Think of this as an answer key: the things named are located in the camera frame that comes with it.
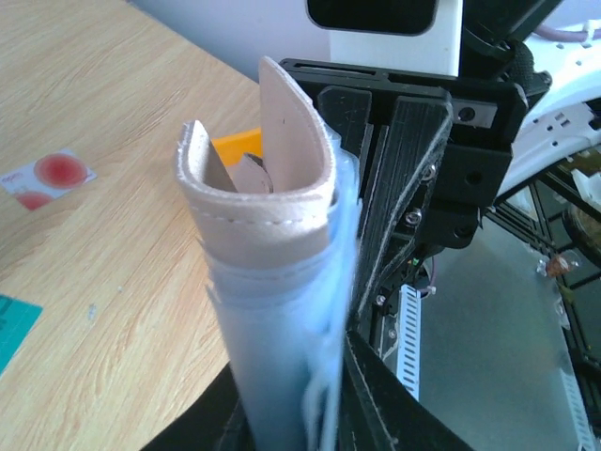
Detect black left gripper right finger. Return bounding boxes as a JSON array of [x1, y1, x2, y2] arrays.
[[337, 331, 471, 451]]

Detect teal green card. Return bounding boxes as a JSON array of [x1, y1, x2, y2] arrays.
[[0, 294, 43, 373]]

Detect beige leather card holder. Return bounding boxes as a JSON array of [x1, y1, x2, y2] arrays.
[[175, 57, 361, 450]]

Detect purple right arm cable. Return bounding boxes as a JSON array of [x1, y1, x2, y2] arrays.
[[534, 21, 601, 46]]

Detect white slotted cable duct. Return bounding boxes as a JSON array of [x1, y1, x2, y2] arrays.
[[396, 283, 600, 450]]

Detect white card with red circle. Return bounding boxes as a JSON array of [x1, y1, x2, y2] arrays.
[[1, 149, 97, 210]]

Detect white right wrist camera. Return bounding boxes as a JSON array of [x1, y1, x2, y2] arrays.
[[305, 0, 464, 76]]

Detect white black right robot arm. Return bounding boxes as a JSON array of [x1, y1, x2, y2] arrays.
[[282, 1, 600, 321]]

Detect small yellow bin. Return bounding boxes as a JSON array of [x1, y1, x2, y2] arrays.
[[211, 128, 262, 167]]

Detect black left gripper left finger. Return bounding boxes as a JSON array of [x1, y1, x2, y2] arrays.
[[142, 365, 255, 451]]

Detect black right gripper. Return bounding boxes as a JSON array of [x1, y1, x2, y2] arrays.
[[281, 58, 527, 319]]

